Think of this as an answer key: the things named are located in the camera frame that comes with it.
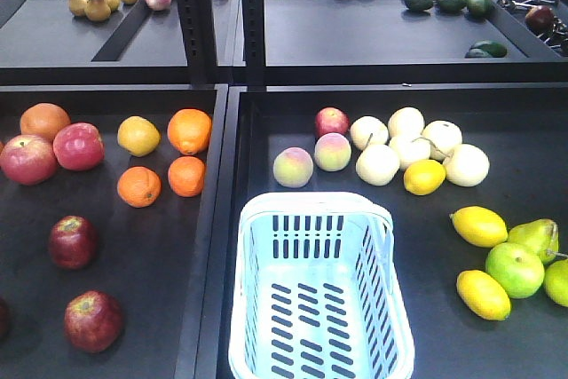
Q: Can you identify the light blue plastic basket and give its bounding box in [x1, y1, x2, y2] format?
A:
[228, 192, 415, 378]

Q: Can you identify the pink green peach left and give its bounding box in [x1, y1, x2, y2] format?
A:
[272, 147, 313, 188]

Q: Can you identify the pink green peach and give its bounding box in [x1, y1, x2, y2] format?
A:
[272, 147, 313, 188]
[314, 132, 351, 172]

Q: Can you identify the black wooden display stand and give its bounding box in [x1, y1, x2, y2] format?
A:
[1, 0, 567, 378]

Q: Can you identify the pink green peach right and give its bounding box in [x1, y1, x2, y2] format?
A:
[314, 132, 351, 172]

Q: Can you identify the red apple right tray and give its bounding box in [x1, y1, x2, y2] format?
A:
[315, 107, 350, 138]

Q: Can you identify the white pear back left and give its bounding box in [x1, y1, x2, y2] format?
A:
[350, 115, 389, 151]

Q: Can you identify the white pear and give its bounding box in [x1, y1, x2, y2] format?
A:
[350, 115, 389, 151]
[442, 144, 490, 187]
[389, 134, 430, 170]
[422, 120, 462, 161]
[355, 145, 400, 186]
[387, 107, 425, 138]

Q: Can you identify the white pear front left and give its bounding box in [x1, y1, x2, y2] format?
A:
[355, 145, 400, 186]

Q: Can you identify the small orange right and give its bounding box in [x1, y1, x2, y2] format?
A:
[168, 156, 206, 197]

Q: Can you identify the small orange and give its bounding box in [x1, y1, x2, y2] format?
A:
[168, 156, 206, 197]
[116, 166, 162, 208]

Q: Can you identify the large navel orange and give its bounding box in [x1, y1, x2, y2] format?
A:
[167, 108, 212, 155]

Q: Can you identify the white pear centre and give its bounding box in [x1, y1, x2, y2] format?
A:
[389, 134, 430, 170]

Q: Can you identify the white pear back middle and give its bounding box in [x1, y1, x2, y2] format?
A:
[387, 107, 425, 138]

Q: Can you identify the yellow lemon by pears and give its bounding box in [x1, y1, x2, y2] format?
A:
[403, 159, 446, 196]

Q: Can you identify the small orange left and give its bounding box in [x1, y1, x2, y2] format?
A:
[116, 166, 162, 208]

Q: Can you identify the yellow orange fruit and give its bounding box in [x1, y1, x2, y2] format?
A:
[117, 115, 161, 157]

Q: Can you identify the white pear back right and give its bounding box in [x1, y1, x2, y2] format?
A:
[422, 120, 462, 161]

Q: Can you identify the white pear front right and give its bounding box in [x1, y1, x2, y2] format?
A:
[442, 144, 490, 187]

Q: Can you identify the pink red apple right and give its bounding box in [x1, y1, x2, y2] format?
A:
[52, 122, 105, 171]

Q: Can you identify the pink red apple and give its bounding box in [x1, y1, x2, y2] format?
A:
[52, 122, 105, 171]
[1, 135, 59, 186]

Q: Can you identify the yellow lemon upper right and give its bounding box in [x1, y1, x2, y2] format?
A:
[449, 206, 509, 248]

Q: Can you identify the dark red apple upper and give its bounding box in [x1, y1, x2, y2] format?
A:
[48, 215, 99, 270]

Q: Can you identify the dark red apple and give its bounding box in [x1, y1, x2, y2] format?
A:
[64, 290, 124, 353]
[48, 215, 99, 270]

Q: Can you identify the green avocado front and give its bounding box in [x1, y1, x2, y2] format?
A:
[465, 40, 508, 58]

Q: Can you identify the yellow lemon lower right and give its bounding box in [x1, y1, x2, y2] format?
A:
[456, 270, 511, 321]

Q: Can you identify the brown pear two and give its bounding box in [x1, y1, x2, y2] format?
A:
[84, 0, 112, 22]

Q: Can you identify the large orange back left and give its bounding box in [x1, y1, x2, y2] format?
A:
[20, 103, 71, 142]

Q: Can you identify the dark red apple lower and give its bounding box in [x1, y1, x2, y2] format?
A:
[64, 290, 124, 353]

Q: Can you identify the pink red apple left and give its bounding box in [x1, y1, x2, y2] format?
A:
[1, 135, 59, 186]

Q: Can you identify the green yellow pear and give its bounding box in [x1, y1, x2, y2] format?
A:
[507, 218, 559, 265]

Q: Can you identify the green apple at edge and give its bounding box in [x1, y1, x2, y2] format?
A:
[543, 259, 568, 307]

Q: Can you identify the dark red pomegranate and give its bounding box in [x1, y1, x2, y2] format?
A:
[525, 5, 556, 35]

